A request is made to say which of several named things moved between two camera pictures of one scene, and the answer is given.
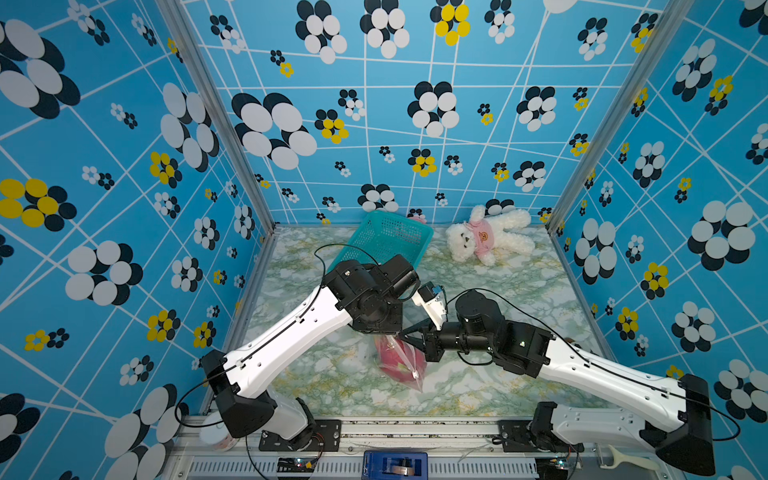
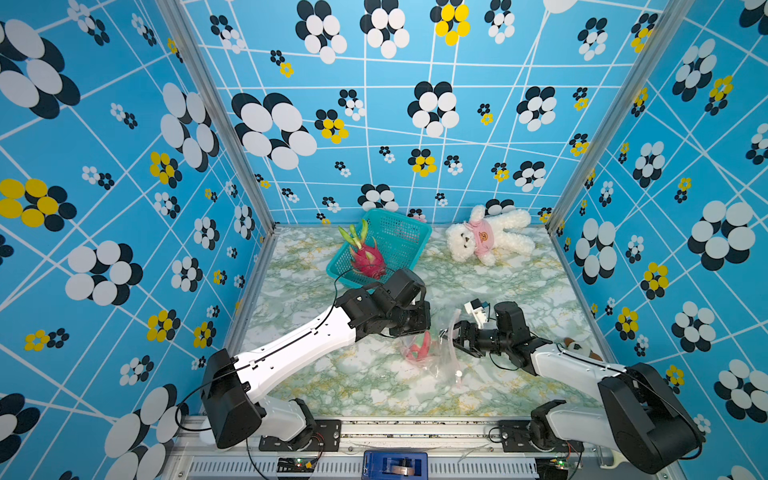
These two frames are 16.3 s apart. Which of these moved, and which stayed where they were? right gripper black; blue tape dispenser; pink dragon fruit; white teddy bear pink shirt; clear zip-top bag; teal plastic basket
Moved: pink dragon fruit; right gripper black; clear zip-top bag
Stayed: teal plastic basket; white teddy bear pink shirt; blue tape dispenser
